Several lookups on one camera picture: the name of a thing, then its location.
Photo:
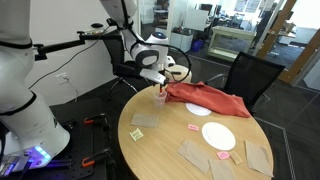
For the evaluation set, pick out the clear plastic cup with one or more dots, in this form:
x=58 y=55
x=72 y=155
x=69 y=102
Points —
x=159 y=99

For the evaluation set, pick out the brown napkin at edge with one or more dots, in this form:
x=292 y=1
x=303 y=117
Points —
x=221 y=170

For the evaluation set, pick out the white paper plate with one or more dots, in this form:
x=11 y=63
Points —
x=218 y=136

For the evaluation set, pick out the small brown packet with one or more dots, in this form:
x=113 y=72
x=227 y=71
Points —
x=235 y=157

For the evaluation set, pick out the brown napkin middle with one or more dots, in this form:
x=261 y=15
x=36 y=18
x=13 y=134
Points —
x=195 y=155

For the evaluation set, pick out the white round stool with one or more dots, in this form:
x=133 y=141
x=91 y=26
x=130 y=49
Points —
x=178 y=72

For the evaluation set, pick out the white plate under cloth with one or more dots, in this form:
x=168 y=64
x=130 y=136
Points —
x=197 y=110

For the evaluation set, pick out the red cloth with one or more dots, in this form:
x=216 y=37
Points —
x=207 y=97

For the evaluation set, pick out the brown napkin near cup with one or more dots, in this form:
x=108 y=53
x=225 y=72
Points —
x=145 y=120

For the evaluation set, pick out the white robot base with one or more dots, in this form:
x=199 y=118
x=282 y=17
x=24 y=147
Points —
x=34 y=135

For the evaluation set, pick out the wall power outlet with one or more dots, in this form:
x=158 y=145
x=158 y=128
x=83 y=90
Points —
x=62 y=78

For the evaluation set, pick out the red and white marker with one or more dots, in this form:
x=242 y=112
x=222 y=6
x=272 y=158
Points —
x=160 y=89

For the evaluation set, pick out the wooden bench table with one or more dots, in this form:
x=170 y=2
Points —
x=227 y=42

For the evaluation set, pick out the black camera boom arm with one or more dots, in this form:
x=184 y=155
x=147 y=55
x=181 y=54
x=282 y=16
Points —
x=42 y=50

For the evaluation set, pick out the brown napkin far edge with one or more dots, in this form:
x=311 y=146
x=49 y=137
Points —
x=258 y=158

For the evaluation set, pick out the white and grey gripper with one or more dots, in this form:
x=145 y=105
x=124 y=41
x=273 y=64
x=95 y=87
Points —
x=153 y=76

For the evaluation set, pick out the pink packet near plate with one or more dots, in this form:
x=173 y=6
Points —
x=193 y=127

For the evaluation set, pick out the orange handled clamp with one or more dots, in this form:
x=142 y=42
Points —
x=104 y=154
x=99 y=119

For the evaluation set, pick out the black mesh office chair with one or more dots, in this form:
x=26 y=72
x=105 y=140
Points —
x=249 y=77

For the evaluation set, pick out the green sugar packet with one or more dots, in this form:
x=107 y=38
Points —
x=136 y=134

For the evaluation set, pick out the pink packet at edge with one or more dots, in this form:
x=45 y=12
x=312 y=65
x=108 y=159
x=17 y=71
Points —
x=223 y=155

